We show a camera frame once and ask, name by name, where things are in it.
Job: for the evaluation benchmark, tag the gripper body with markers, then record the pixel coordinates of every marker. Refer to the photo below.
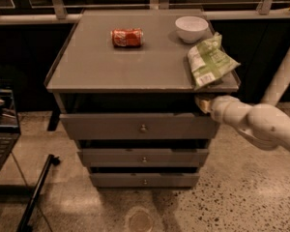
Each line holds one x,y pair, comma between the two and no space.
217,108

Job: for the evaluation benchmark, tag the grey top drawer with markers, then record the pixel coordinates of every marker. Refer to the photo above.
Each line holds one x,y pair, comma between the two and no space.
132,126

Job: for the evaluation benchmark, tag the grey drawer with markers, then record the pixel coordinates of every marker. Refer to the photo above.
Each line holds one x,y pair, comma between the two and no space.
144,180
132,126
143,157

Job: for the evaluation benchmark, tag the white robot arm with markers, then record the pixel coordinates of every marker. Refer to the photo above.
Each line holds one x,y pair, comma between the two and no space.
263,125

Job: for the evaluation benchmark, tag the grey drawer cabinet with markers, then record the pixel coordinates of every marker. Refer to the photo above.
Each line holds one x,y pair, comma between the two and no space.
91,75

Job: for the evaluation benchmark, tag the grey middle drawer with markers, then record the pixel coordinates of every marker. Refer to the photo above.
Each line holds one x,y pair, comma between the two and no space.
143,157

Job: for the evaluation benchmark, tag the grey bottom drawer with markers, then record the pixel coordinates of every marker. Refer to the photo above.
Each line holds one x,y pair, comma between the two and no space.
144,180

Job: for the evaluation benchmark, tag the green chip bag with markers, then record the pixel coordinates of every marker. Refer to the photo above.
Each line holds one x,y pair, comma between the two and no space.
208,63

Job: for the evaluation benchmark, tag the white bowl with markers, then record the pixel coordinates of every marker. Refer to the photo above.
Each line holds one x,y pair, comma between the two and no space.
190,29

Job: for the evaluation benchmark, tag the orange soda can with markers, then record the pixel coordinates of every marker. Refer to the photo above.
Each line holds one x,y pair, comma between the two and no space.
127,37

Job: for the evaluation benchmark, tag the metal window railing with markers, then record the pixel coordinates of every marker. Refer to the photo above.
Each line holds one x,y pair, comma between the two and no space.
151,4

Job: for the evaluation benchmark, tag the black laptop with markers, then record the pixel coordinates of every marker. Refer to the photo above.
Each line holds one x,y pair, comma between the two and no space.
9,123

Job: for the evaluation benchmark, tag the black stand leg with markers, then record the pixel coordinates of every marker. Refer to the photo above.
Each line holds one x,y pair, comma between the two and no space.
23,225

